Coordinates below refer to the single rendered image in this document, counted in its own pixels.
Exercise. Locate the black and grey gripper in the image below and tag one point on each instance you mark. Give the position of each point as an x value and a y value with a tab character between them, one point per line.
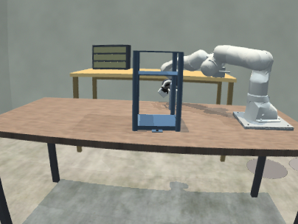
165	88

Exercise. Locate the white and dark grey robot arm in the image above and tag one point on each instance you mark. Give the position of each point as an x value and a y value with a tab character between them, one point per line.
258	107

